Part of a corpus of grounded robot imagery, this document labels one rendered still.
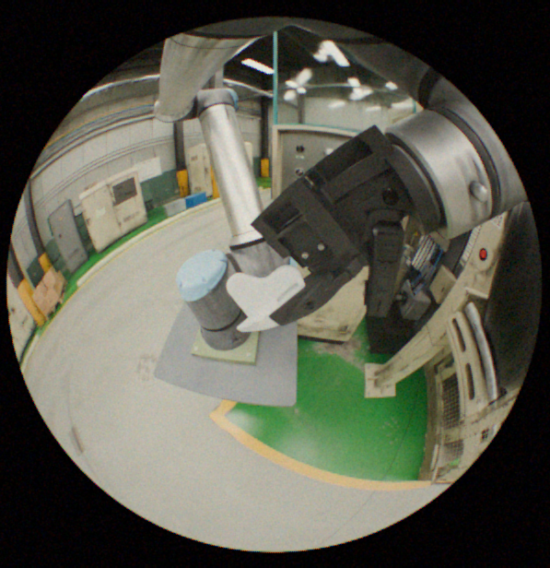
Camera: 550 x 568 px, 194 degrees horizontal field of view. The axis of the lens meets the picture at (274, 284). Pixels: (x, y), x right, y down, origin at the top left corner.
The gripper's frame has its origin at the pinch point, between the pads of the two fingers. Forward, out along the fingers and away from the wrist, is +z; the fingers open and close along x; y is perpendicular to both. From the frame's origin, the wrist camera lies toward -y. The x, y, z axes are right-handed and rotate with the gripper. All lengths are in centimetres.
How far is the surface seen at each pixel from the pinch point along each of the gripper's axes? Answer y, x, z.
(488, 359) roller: -48, 1, -38
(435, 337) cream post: -71, -22, -20
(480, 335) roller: -48, -7, -36
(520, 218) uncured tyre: -17, -12, -50
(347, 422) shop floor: -103, 18, 32
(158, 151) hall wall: 520, -425, 399
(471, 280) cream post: -51, -29, -40
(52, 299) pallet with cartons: 282, 151, 340
